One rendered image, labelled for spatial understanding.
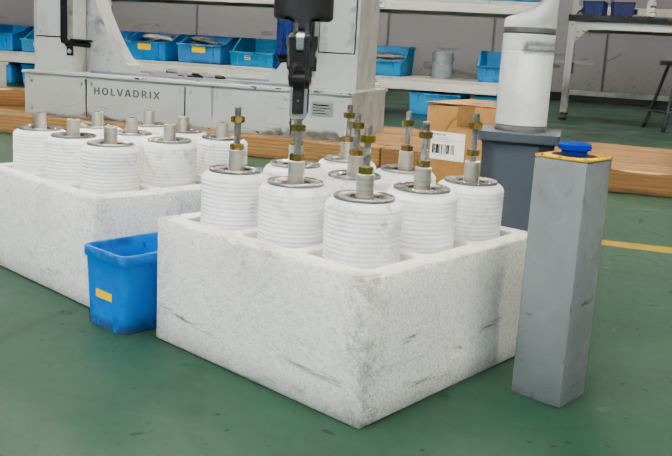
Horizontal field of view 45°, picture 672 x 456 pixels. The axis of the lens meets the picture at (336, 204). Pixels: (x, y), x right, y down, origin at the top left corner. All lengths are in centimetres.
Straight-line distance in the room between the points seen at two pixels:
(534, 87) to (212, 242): 67
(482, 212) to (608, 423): 32
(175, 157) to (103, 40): 231
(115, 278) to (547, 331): 60
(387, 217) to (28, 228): 75
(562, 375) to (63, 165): 88
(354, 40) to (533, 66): 172
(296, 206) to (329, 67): 217
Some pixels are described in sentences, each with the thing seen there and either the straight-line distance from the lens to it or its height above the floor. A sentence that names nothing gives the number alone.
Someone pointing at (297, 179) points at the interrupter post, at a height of 26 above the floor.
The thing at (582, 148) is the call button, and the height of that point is 33.
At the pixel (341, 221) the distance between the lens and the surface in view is 96.
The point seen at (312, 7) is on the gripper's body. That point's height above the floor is 47.
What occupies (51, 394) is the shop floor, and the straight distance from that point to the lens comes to 106.
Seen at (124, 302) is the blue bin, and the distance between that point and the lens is 122.
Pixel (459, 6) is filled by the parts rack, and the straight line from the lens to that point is 565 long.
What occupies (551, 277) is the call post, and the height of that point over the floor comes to 16.
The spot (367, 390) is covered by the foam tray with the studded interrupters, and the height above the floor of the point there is 5.
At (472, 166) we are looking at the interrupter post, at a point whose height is 27.
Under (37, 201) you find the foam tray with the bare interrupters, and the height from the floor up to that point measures 15.
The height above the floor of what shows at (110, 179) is 20.
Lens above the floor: 43
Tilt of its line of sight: 11 degrees down
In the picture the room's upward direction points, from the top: 3 degrees clockwise
